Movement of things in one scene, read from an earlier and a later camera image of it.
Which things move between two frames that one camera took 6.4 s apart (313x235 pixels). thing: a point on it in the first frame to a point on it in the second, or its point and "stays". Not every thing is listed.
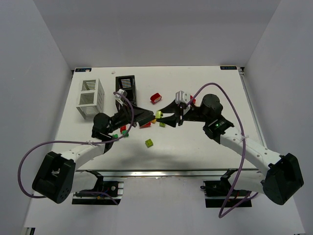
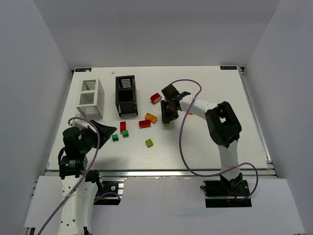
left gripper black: [126, 113] to [95, 136]
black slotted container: [127, 83] stays
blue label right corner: [228, 68] stays
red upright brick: [122, 128] stays
